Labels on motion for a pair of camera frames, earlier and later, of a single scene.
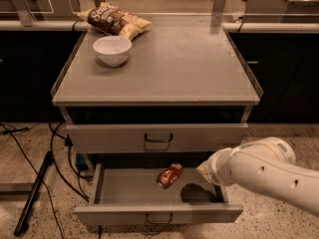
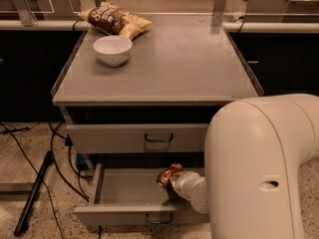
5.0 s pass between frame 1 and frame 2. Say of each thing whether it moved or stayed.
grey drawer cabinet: stayed
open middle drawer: stayed
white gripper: moved
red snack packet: stayed
